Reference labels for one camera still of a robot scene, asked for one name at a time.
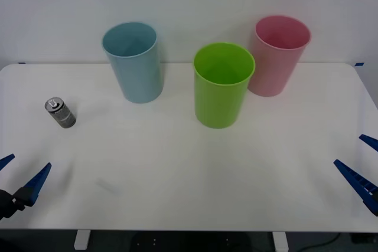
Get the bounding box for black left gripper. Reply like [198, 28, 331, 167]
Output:
[0, 153, 53, 221]

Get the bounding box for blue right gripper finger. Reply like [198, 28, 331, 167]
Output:
[359, 134, 378, 152]
[333, 159, 378, 217]

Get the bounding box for dark grey drink can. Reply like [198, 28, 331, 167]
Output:
[44, 96, 77, 129]

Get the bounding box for white table leg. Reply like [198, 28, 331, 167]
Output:
[271, 231, 289, 250]
[73, 230, 91, 250]

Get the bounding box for pink plastic bin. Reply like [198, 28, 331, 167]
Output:
[247, 14, 312, 97]

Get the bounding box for pale blue plastic bin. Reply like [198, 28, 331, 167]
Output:
[102, 21, 165, 104]

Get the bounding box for green plastic bin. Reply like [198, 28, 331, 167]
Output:
[193, 42, 256, 130]

